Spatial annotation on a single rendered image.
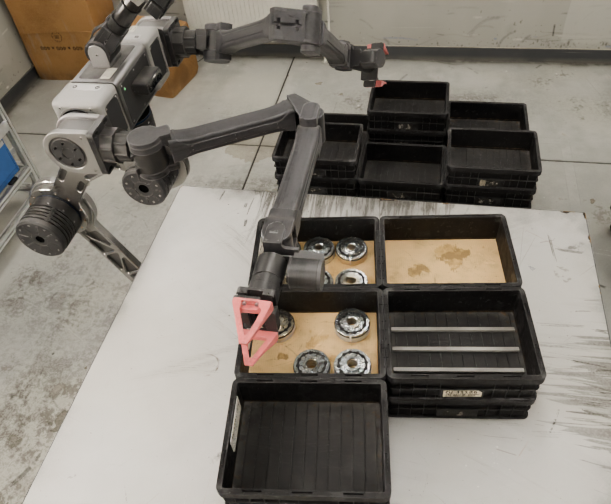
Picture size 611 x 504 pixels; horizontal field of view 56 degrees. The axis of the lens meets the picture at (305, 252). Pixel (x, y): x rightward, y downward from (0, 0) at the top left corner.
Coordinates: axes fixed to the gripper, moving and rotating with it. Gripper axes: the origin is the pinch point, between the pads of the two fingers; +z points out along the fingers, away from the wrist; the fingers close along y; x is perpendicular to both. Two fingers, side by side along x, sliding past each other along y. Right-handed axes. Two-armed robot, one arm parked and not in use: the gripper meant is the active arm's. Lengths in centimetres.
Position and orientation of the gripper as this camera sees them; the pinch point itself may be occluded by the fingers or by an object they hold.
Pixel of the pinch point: (247, 350)
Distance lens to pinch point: 94.4
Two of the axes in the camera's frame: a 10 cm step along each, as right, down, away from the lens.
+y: 0.6, 6.8, 7.3
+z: -1.7, 7.3, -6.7
